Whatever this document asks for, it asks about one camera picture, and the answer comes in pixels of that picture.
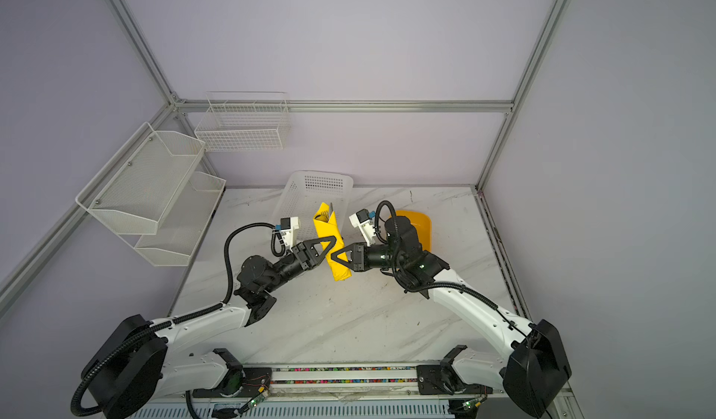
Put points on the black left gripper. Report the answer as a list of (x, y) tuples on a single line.
[(306, 254)]

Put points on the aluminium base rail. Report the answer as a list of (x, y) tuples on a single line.
[(378, 390)]

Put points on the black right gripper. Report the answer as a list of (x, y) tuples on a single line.
[(358, 257)]

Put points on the white wire wall basket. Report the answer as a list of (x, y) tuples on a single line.
[(245, 121)]

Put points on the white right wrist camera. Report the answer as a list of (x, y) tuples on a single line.
[(364, 221)]

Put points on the yellow plastic tray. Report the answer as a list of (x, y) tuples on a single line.
[(423, 225)]

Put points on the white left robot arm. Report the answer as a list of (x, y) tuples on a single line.
[(147, 359)]

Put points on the white mesh upper wall shelf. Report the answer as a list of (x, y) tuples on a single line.
[(134, 193)]

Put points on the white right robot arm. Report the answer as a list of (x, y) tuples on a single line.
[(531, 366)]

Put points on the white perforated plastic basket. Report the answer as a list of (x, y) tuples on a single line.
[(304, 193)]

